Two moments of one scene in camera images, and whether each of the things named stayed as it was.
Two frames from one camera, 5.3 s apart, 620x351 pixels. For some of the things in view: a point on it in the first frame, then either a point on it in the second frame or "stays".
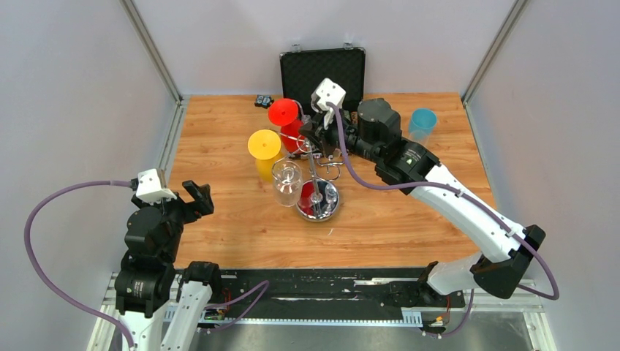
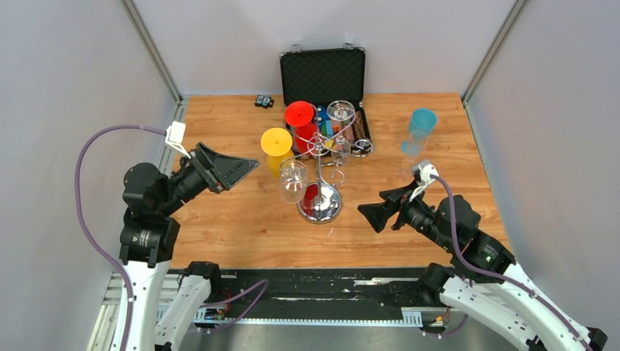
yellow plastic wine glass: x=264 y=145 to x=277 y=146
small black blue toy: x=264 y=101 stays
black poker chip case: x=303 y=71 stays
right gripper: x=317 y=131 to x=376 y=213
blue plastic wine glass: x=422 y=122 stays
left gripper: x=201 y=203 to x=218 y=170
